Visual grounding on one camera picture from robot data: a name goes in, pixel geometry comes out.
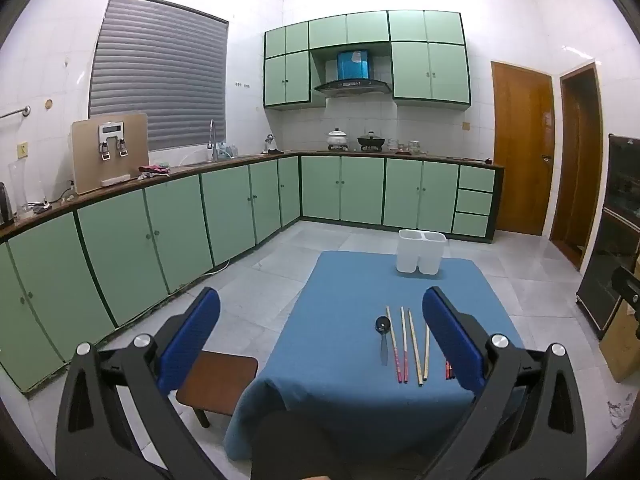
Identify brown wooden door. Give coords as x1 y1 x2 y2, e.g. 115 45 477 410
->
490 61 555 237

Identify range hood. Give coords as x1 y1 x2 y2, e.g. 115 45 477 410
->
313 49 392 99

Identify green upper kitchen cabinets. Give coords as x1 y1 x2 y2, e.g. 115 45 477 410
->
263 10 472 111

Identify black wok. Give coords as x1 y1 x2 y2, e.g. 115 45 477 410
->
356 131 387 152

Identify white utensil holder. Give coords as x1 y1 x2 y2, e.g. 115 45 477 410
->
396 229 447 276

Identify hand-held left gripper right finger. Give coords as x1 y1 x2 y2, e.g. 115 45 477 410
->
421 286 587 480

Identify green kitchen cabinets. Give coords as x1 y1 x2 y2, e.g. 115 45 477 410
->
263 10 472 111
0 152 505 393

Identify dark wooden doorway frame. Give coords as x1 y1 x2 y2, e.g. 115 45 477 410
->
549 62 605 272

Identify cardboard box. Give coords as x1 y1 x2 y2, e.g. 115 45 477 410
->
598 305 640 383

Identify plain wooden chopstick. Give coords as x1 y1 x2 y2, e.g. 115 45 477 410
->
408 309 423 387

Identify brown wooden stool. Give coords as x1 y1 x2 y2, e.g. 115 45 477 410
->
175 350 259 428

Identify black spoon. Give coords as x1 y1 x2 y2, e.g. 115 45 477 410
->
375 316 392 366

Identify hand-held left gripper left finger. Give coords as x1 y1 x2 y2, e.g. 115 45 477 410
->
55 287 222 480

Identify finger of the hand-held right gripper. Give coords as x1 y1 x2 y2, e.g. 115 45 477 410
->
611 266 640 311

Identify clear plastic jug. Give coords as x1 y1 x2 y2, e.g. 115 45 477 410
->
9 160 43 218

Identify black glass cabinet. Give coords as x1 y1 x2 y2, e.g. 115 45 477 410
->
576 133 640 341

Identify grey window blind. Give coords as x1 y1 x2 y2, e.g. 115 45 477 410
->
89 0 230 152

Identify dark kettle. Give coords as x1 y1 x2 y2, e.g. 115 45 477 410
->
0 181 16 227

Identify green lower kitchen cabinets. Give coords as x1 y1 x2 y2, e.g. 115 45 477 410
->
0 152 505 393

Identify blue tablecloth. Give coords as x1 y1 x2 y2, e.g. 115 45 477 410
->
223 251 526 462

